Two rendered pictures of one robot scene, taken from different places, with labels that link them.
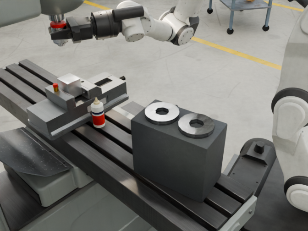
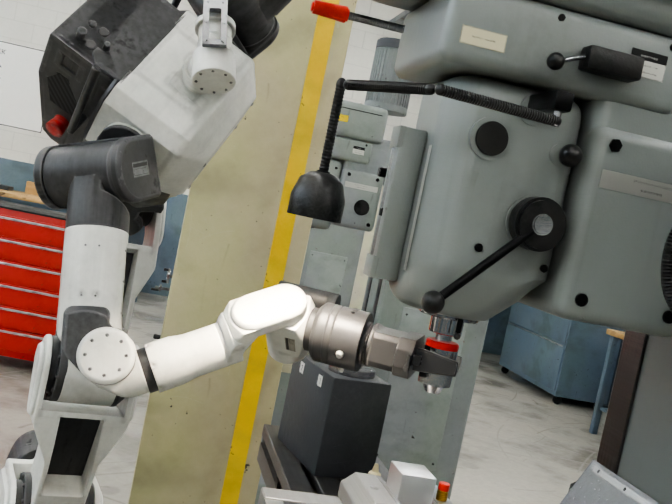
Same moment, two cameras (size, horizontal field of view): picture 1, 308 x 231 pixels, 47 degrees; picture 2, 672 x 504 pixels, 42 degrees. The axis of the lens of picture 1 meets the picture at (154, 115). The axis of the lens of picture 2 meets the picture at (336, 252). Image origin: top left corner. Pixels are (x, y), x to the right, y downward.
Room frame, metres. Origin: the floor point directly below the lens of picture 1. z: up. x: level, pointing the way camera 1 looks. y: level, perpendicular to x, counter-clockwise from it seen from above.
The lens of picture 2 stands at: (2.16, 0.82, 1.43)
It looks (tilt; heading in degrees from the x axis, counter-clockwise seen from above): 3 degrees down; 214
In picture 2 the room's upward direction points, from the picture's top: 12 degrees clockwise
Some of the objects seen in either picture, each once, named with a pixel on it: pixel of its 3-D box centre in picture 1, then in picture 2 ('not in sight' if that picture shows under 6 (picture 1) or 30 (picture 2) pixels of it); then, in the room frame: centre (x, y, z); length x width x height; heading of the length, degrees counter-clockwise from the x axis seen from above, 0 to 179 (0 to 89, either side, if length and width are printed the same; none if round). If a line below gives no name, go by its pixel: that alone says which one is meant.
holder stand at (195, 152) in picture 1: (177, 147); (332, 409); (0.73, -0.06, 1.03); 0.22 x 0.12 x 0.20; 56
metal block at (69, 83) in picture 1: (69, 86); (409, 489); (1.04, 0.28, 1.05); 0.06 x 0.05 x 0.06; 46
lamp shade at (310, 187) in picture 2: not in sight; (318, 194); (1.24, 0.17, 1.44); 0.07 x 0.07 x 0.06
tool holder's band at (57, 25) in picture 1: (57, 24); (442, 344); (1.04, 0.29, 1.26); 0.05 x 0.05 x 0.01
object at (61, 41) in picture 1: (59, 33); (437, 365); (1.04, 0.29, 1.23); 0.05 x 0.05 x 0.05
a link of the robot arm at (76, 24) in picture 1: (88, 28); (376, 347); (1.07, 0.20, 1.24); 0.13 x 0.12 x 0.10; 21
